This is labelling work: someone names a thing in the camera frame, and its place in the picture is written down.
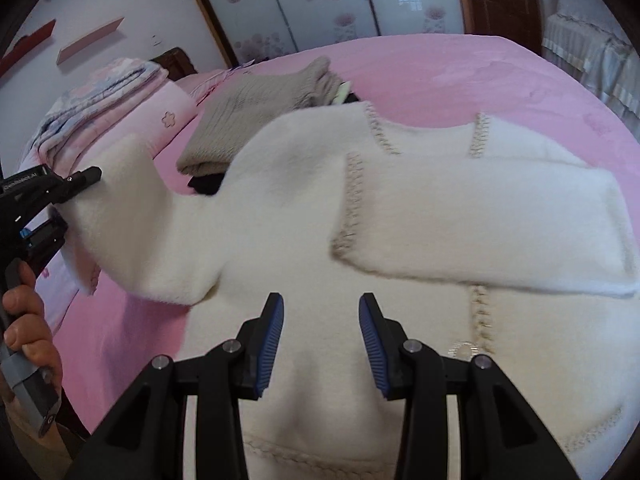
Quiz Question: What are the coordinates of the pink wall shelf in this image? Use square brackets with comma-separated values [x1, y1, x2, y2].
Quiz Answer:
[55, 16, 125, 66]

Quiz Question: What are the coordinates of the red wall shelf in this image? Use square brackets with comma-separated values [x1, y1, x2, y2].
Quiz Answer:
[0, 20, 56, 77]

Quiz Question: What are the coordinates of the person's left hand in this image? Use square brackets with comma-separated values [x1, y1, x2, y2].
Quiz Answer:
[2, 262, 63, 393]

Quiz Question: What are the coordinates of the folded floral quilt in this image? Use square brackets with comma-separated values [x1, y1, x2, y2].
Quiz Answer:
[23, 58, 168, 167]

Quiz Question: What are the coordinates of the pink bed blanket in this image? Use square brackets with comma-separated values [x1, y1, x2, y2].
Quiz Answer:
[38, 35, 639, 429]

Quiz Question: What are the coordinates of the white fluffy cardigan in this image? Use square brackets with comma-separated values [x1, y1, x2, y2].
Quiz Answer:
[61, 103, 639, 479]

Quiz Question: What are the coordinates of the pink flower print pillow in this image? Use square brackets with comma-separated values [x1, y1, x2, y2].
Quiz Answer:
[36, 81, 198, 330]

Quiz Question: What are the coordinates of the grey knitted folded sweater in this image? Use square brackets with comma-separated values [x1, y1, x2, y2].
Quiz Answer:
[177, 56, 342, 177]

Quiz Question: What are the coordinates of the floral sliding wardrobe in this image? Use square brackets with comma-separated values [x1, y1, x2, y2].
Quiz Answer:
[200, 0, 466, 64]

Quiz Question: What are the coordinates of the wooden headboard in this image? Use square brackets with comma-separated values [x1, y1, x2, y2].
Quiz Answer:
[151, 47, 198, 81]

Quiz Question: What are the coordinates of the lace covered furniture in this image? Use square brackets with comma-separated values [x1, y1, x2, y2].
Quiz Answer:
[542, 0, 639, 136]

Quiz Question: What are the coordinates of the brown wooden door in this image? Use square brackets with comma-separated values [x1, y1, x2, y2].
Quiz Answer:
[460, 0, 542, 54]

